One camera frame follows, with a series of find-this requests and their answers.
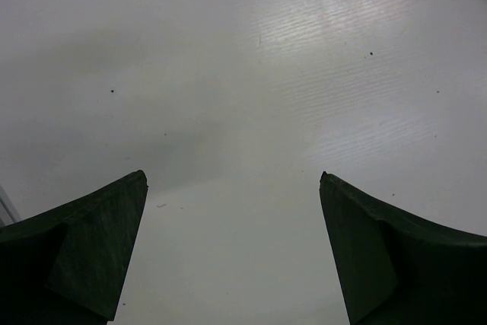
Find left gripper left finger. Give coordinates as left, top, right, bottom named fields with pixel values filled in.
left=1, top=170, right=148, bottom=324

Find aluminium table edge rail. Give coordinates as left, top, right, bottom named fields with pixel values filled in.
left=0, top=186, right=21, bottom=227

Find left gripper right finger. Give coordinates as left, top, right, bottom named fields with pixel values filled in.
left=320, top=173, right=486, bottom=324

